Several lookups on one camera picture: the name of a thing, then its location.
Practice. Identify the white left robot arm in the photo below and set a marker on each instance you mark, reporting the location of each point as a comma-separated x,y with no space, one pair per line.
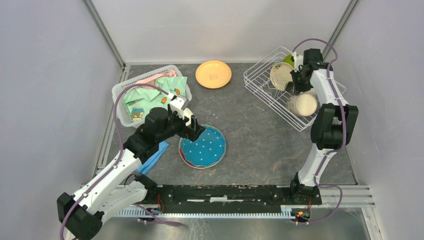
84,212

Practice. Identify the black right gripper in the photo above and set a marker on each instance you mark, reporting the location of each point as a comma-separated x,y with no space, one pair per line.
299,88

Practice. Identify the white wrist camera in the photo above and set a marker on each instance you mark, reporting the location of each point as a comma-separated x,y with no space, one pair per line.
177,104
297,60

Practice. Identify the blue printed cloth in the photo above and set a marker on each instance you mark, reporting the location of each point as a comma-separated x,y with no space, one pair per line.
148,165

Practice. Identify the teal rimmed red plate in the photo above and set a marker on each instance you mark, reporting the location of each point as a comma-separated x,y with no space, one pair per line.
185,160

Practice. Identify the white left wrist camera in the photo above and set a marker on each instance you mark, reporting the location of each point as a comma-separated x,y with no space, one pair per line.
177,104

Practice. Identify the cream floral plate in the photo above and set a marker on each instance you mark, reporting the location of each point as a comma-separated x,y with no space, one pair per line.
280,75

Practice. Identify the white wire dish rack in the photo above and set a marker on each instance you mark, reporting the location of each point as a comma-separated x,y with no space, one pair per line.
257,80

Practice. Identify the pink cloth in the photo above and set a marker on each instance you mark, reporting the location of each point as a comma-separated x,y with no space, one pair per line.
150,82

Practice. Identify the aluminium corner post right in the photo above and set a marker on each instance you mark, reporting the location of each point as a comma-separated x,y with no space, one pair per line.
341,24

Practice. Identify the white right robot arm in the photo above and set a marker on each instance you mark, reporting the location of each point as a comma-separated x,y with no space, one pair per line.
333,126

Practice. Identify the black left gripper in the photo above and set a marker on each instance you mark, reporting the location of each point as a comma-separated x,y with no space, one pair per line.
192,133

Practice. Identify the lime green plate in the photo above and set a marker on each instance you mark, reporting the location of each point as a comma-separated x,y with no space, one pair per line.
289,60

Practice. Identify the green printed cloth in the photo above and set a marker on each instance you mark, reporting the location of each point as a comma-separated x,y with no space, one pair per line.
139,101

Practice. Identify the blue dotted plate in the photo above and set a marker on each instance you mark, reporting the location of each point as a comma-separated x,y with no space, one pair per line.
208,149

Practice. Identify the orange plate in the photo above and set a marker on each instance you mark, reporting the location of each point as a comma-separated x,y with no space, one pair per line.
213,74

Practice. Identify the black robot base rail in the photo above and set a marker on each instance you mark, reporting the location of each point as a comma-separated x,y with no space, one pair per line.
227,199

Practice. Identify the aluminium corner post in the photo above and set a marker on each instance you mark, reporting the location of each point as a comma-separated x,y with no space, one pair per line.
94,14
341,24

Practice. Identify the green interior mug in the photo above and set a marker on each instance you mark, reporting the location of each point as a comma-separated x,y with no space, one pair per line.
303,105

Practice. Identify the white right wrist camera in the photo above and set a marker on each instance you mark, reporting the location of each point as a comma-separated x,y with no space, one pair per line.
297,60

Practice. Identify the aluminium corner post left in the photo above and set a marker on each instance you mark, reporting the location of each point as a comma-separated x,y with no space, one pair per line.
94,14

